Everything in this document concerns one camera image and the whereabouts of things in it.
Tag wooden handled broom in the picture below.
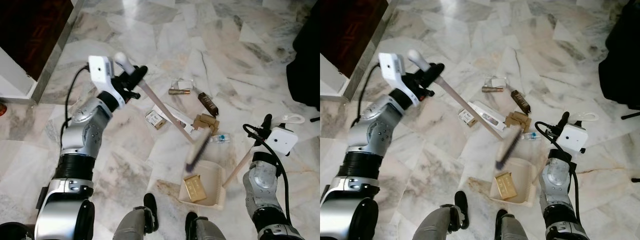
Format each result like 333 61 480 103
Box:
113 51 214 174
407 48 524 169

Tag beige long handled dustpan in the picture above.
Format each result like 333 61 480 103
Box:
489 112 600 205
178 113 306 209

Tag small white gold box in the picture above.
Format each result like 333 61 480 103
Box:
457 108 479 128
144 110 168 130

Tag torn brown cardboard piece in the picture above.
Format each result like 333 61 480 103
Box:
192 113 221 135
504 110 534 134

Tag dark brown wrapped bar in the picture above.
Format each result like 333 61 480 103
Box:
197 91 220 116
509 89 532 114

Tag long white window box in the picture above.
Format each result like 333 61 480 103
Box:
469 100 507 132
152 103 195 135

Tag large black bag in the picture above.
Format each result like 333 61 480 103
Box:
286 29 321 109
598 7 640 112

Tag robot right leg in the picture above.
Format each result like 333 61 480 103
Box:
184 212 227 240
495 208 537 240

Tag robot leg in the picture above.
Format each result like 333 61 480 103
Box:
495 208 537 240
112 192 160 240
184 212 227 240
414 190 471 240

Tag robot left leg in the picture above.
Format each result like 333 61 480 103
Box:
112 192 160 240
414 190 471 240

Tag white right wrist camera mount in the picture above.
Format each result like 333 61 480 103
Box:
557 123 588 154
266 126 300 157

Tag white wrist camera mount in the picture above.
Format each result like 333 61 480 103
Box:
378 51 407 92
87 55 117 94
557 123 588 154
266 126 300 157

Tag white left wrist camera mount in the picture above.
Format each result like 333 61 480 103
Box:
87 55 117 94
378 51 407 92

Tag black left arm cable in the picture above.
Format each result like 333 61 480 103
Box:
354 62 381 130
61 65 91 148

